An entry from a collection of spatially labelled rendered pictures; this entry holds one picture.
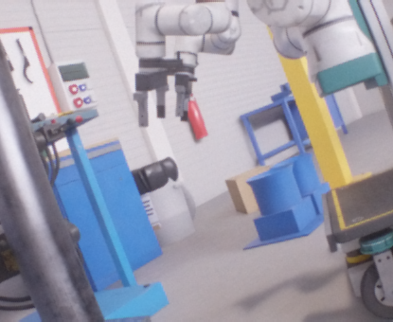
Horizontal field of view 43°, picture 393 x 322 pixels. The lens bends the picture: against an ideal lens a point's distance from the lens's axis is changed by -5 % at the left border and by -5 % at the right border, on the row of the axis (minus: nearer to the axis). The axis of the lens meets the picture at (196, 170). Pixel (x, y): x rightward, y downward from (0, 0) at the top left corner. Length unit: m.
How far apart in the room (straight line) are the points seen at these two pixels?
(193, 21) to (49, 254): 0.88
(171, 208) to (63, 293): 2.58
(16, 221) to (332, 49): 1.11
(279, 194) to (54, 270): 1.59
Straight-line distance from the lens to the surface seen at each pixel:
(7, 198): 1.77
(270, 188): 2.97
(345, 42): 1.36
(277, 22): 1.23
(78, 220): 3.50
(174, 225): 4.27
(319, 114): 3.84
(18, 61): 5.16
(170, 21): 1.43
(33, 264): 1.77
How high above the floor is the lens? 0.65
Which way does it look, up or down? 2 degrees down
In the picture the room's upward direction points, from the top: 21 degrees counter-clockwise
